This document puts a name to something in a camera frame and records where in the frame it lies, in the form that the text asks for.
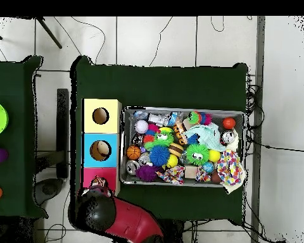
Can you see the green fuzzy toy with eyes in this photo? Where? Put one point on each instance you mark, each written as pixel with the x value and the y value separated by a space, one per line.
pixel 197 155

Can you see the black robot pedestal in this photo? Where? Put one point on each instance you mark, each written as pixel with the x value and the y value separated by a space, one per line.
pixel 174 233

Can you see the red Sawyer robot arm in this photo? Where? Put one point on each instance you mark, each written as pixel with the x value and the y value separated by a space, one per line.
pixel 131 222

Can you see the mint green cloth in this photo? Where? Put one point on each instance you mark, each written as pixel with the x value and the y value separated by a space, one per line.
pixel 207 136

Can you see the wooden box with three holes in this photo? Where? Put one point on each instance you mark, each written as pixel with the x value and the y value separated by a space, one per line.
pixel 101 103

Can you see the black tripod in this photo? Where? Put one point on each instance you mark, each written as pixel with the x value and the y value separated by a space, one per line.
pixel 49 33

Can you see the shallow clear mesh bin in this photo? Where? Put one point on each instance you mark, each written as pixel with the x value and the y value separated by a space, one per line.
pixel 216 115

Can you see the orange ball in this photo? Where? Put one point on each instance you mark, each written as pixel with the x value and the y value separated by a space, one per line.
pixel 229 123

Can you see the black soda can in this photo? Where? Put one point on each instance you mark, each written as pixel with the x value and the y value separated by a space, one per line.
pixel 228 137

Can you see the white dimpled ball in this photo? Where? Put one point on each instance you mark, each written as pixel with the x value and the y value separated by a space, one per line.
pixel 141 126

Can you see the crushed clear plastic bottle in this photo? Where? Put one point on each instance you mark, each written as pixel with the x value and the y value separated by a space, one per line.
pixel 158 117

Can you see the dark green tablecloth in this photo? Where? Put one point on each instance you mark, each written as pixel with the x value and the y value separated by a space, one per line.
pixel 12 83
pixel 162 86

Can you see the toy hamburger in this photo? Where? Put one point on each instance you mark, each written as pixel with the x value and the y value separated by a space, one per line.
pixel 176 149

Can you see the blue fuzzy ball toy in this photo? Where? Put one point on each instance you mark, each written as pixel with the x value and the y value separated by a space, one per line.
pixel 159 155

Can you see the orange tiger plush toy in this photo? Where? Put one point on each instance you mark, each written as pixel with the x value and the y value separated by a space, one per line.
pixel 98 181

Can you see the colourful dotted cloth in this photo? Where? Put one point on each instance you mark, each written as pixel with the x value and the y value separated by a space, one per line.
pixel 229 169

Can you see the small toy basketball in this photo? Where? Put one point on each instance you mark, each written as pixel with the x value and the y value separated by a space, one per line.
pixel 133 152

